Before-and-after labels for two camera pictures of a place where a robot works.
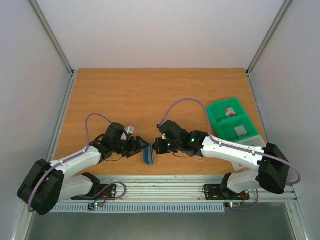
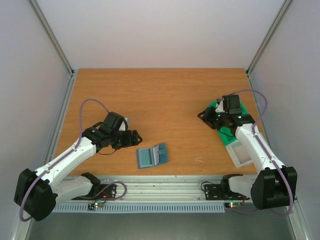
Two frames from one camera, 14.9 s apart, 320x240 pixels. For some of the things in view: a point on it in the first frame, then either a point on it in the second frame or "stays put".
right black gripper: [161, 145] to [209, 118]
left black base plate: [107, 191] stays put
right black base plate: [222, 192] stays put
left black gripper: [134, 149] to [131, 140]
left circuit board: [94, 206] stays put
